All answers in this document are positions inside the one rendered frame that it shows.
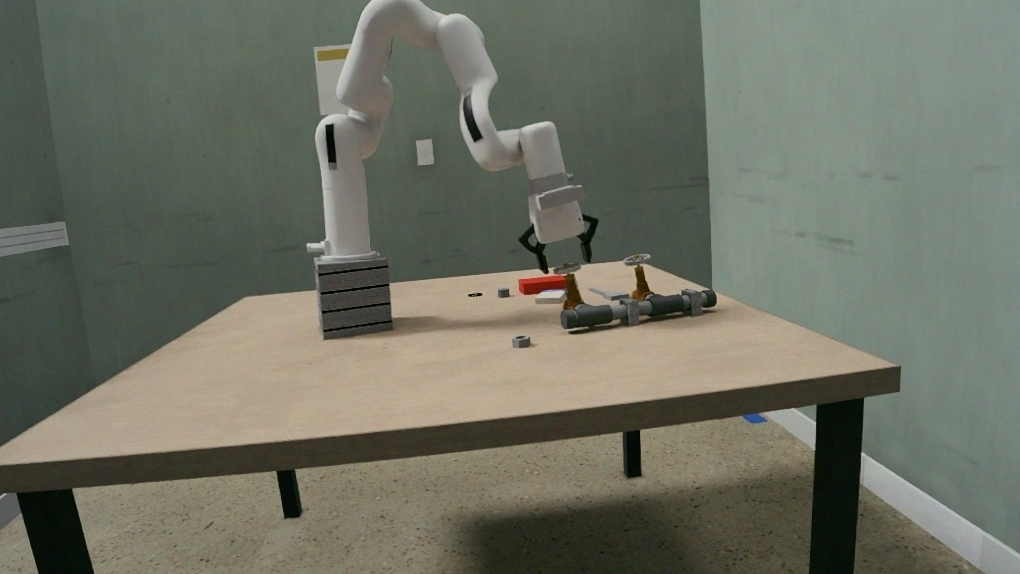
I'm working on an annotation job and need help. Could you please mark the red rectangular block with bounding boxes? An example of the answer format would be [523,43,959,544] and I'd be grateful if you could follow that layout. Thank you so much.
[518,275,567,295]

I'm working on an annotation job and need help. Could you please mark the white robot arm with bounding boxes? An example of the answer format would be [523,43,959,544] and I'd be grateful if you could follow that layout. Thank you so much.
[307,0,587,262]

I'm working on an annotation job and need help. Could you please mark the grey pipe manifold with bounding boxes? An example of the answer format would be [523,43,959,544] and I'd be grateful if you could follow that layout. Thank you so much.
[553,255,717,330]

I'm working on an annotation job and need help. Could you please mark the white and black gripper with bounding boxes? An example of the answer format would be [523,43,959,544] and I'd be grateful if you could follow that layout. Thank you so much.
[518,193,599,275]

